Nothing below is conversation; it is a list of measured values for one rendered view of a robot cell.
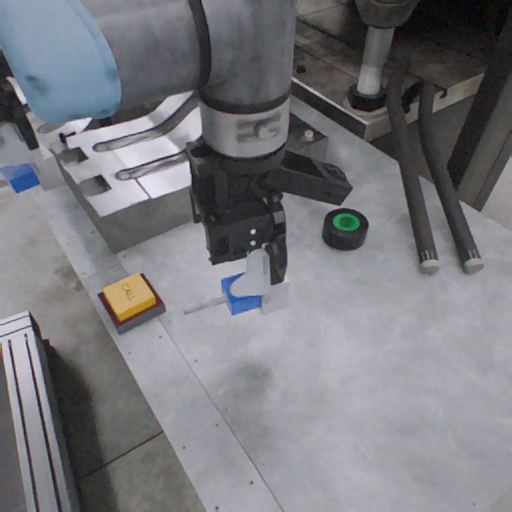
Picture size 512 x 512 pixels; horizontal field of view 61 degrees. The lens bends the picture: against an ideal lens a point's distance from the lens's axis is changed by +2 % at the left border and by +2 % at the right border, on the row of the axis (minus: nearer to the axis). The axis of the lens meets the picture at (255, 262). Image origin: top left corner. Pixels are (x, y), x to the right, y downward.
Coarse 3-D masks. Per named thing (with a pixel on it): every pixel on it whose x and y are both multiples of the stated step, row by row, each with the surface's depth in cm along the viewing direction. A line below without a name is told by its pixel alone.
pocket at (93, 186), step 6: (84, 180) 76; (90, 180) 77; (96, 180) 78; (102, 180) 78; (78, 186) 76; (84, 186) 77; (90, 186) 78; (96, 186) 78; (102, 186) 79; (108, 186) 77; (84, 192) 76; (90, 192) 78; (96, 192) 78; (102, 192) 78
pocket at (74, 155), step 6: (66, 150) 82; (72, 150) 83; (78, 150) 84; (60, 156) 82; (66, 156) 83; (72, 156) 84; (78, 156) 85; (84, 156) 84; (60, 162) 82; (66, 162) 84; (72, 162) 84; (78, 162) 84
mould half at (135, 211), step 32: (128, 128) 89; (192, 128) 86; (288, 128) 94; (96, 160) 80; (128, 160) 81; (320, 160) 94; (128, 192) 74; (160, 192) 75; (96, 224) 78; (128, 224) 74; (160, 224) 78
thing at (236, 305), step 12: (228, 276) 54; (228, 288) 53; (288, 288) 53; (204, 300) 52; (216, 300) 53; (228, 300) 52; (240, 300) 51; (252, 300) 52; (276, 300) 54; (192, 312) 52; (240, 312) 53; (264, 312) 55
